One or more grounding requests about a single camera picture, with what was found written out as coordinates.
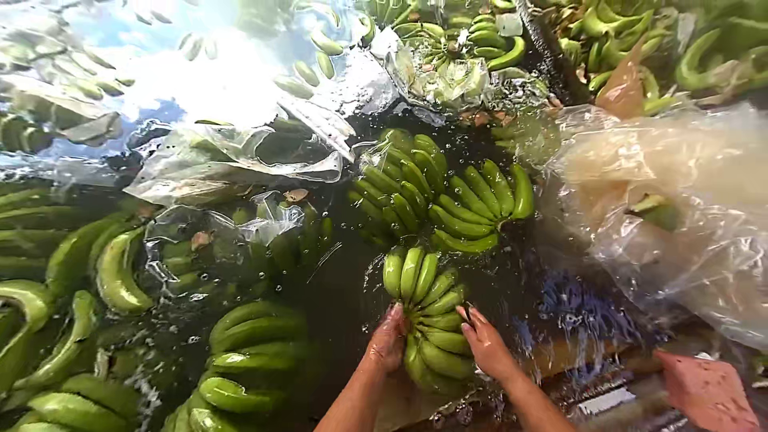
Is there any green brown leaf piece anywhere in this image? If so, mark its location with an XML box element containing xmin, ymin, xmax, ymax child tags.
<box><xmin>626</xmin><ymin>193</ymin><xmax>680</xmax><ymax>232</ymax></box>

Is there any pink foam piece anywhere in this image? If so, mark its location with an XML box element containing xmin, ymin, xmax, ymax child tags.
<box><xmin>654</xmin><ymin>349</ymin><xmax>762</xmax><ymax>432</ymax></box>

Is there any person's left forearm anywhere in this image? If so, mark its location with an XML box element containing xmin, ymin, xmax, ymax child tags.
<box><xmin>314</xmin><ymin>358</ymin><xmax>390</xmax><ymax>432</ymax></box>

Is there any large green banana bunch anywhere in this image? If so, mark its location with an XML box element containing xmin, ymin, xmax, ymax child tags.
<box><xmin>162</xmin><ymin>300</ymin><xmax>313</xmax><ymax>432</ymax></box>

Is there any person's left hand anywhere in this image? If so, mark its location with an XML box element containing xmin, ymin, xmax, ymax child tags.
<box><xmin>366</xmin><ymin>302</ymin><xmax>409</xmax><ymax>374</ymax></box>

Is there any dark wooden pole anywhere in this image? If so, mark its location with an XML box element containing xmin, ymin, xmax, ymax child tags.
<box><xmin>515</xmin><ymin>0</ymin><xmax>592</xmax><ymax>108</ymax></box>

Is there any pile of green bananas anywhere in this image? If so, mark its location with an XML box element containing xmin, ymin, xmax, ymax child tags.
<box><xmin>0</xmin><ymin>183</ymin><xmax>156</xmax><ymax>432</ymax></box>

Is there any pointed brown leaf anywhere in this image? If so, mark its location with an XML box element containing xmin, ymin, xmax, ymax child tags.
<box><xmin>595</xmin><ymin>33</ymin><xmax>650</xmax><ymax>121</ymax></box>

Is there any white strip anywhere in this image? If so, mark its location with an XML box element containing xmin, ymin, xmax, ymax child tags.
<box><xmin>277</xmin><ymin>95</ymin><xmax>356</xmax><ymax>163</ymax></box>

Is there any dense green banana bunch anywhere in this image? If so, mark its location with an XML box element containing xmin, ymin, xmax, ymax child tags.
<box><xmin>348</xmin><ymin>128</ymin><xmax>449</xmax><ymax>248</ymax></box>

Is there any fanned green banana bunch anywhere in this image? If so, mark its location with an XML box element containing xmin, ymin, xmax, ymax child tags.
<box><xmin>429</xmin><ymin>159</ymin><xmax>535</xmax><ymax>254</ymax></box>

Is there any light green banana bunch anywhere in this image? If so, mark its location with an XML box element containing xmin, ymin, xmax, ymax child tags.
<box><xmin>382</xmin><ymin>246</ymin><xmax>476</xmax><ymax>397</ymax></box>

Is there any crumpled clear plastic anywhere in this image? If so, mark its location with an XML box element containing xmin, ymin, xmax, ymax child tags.
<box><xmin>371</xmin><ymin>25</ymin><xmax>529</xmax><ymax>115</ymax></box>

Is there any heap of bananas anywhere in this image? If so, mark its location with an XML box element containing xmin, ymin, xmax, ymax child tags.
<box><xmin>555</xmin><ymin>0</ymin><xmax>768</xmax><ymax>116</ymax></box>

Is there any large clear plastic sheet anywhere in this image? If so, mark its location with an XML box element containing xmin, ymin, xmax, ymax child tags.
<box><xmin>537</xmin><ymin>101</ymin><xmax>768</xmax><ymax>352</ymax></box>

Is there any person's right hand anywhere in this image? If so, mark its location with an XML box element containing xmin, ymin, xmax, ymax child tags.
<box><xmin>456</xmin><ymin>305</ymin><xmax>519</xmax><ymax>382</ymax></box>

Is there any thin transparent plastic bag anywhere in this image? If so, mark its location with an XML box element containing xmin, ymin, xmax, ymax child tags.
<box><xmin>144</xmin><ymin>191</ymin><xmax>306</xmax><ymax>295</ymax></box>

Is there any dark green banana bunch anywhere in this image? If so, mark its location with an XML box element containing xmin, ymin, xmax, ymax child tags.
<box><xmin>264</xmin><ymin>201</ymin><xmax>334</xmax><ymax>274</ymax></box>

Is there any whitish plastic bag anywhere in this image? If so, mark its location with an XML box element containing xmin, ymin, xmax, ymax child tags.
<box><xmin>124</xmin><ymin>120</ymin><xmax>344</xmax><ymax>207</ymax></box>

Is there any person's right forearm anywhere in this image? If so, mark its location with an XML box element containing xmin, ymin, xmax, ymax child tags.
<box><xmin>497</xmin><ymin>363</ymin><xmax>580</xmax><ymax>432</ymax></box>

